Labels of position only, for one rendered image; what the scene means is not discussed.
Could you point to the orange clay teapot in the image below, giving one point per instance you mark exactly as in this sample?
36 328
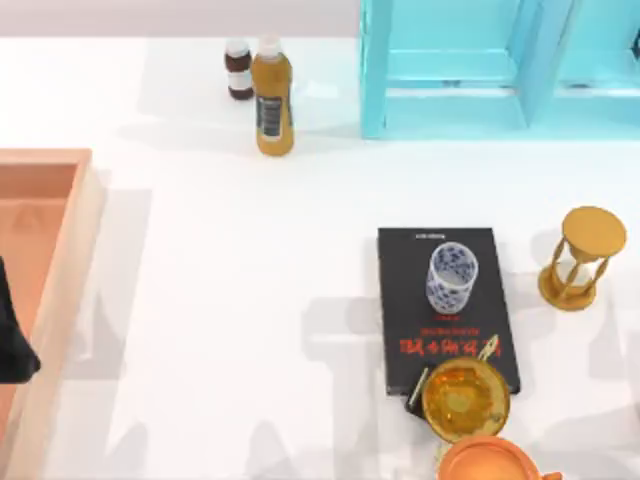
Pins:
485 462

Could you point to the black book with red lettering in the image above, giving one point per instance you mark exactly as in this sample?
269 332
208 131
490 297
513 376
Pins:
405 300

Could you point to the orange juice bottle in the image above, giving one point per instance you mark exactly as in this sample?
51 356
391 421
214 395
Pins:
272 100

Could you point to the golden hourglass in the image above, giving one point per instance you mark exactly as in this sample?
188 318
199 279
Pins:
580 260

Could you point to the shallow salmon-coloured box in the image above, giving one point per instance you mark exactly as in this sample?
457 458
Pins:
45 250

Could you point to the light blue rack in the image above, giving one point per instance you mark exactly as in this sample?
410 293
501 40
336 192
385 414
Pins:
450 70

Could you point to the golden trophy cup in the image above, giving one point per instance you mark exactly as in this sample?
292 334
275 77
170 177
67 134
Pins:
462 402

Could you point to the blue and white patterned cup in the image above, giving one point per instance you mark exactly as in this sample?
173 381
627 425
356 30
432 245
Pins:
451 282

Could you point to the small brown medicine bottle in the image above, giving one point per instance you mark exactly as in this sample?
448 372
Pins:
238 70

